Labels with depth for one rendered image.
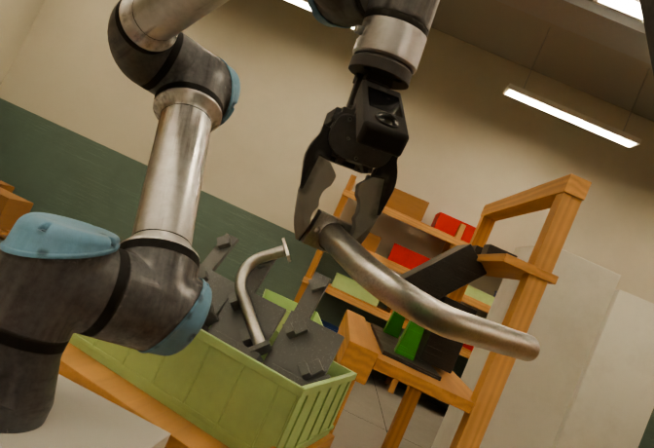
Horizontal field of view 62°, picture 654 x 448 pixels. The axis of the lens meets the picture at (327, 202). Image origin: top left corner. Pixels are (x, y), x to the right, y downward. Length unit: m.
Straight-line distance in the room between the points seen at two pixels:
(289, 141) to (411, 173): 1.70
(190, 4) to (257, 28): 7.28
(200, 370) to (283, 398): 0.19
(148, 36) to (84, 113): 7.51
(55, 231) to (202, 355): 0.59
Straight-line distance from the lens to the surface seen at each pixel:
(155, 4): 0.84
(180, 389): 1.23
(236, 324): 1.45
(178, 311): 0.75
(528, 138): 7.91
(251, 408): 1.16
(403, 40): 0.61
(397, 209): 6.87
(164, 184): 0.84
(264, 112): 7.67
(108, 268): 0.71
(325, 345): 1.39
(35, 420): 0.75
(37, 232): 0.69
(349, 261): 0.54
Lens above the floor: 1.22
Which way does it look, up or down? 5 degrees up
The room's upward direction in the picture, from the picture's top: 25 degrees clockwise
